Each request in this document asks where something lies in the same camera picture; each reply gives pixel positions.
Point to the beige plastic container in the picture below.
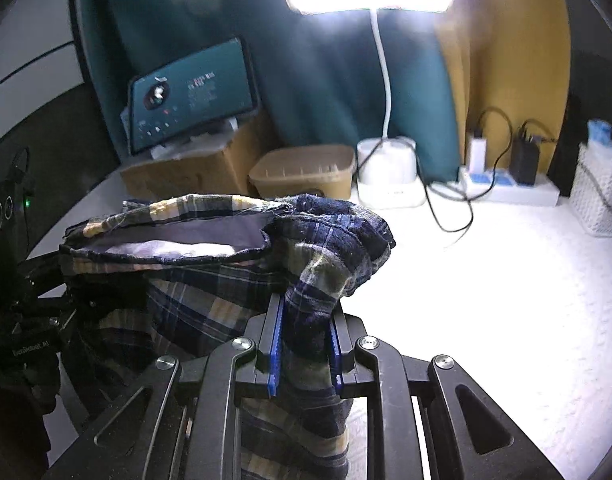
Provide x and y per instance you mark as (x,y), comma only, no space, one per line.
(306,170)

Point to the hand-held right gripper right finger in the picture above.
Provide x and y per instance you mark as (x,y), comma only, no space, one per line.
(336,360)

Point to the cardboard box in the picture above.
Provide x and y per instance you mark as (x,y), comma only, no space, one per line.
(205,165)

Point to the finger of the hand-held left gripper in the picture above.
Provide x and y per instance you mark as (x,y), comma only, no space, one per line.
(50,270)

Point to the white textured tablecloth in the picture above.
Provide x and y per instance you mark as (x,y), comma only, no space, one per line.
(486,310)

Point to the teal curtain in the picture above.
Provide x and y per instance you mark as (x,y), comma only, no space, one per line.
(311,85)

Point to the white woven basket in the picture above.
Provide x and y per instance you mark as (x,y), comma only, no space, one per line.
(598,195)

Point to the yellow curtain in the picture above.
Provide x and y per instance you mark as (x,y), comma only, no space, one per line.
(511,60)

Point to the tablet with teal screen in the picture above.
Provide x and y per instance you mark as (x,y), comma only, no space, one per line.
(195,95)

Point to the blue tissue packs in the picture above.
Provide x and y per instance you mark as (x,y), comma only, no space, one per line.
(600,132)

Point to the white charger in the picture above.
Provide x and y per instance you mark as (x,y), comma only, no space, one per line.
(478,152)

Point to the white tablet stand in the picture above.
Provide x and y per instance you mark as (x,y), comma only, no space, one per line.
(205,135)

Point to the white power strip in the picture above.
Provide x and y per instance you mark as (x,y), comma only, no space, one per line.
(506,192)

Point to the blue plaid pants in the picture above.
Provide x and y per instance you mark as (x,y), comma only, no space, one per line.
(195,285)

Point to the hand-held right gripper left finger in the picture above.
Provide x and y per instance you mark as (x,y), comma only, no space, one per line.
(275,355)

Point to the black power adapter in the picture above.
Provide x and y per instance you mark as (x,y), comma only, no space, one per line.
(523,160)

